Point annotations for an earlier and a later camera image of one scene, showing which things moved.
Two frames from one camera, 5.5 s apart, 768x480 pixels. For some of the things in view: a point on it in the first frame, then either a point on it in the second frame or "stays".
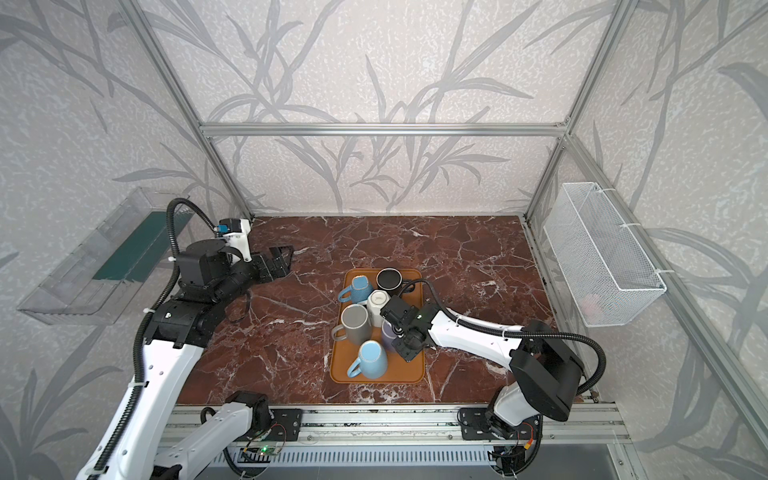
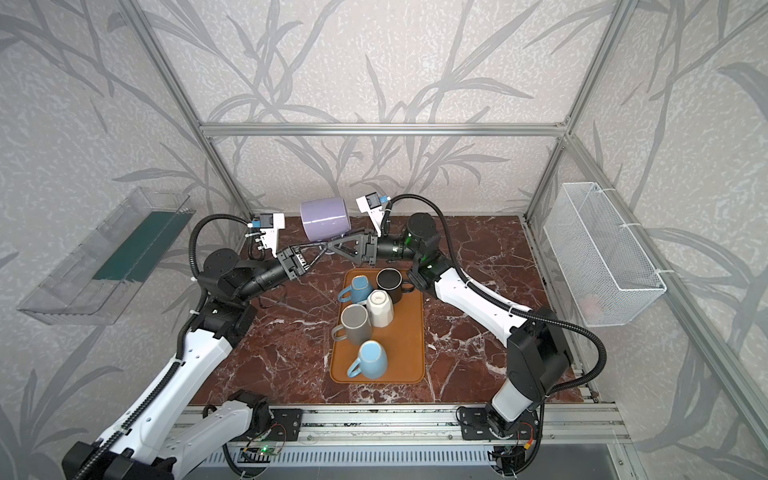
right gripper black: [405, 330] -> [369, 245]
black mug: [391, 280] stays
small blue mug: [357, 292] stays
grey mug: [355, 325] stays
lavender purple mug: [388, 334] -> [324, 219]
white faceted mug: [375, 300] stays
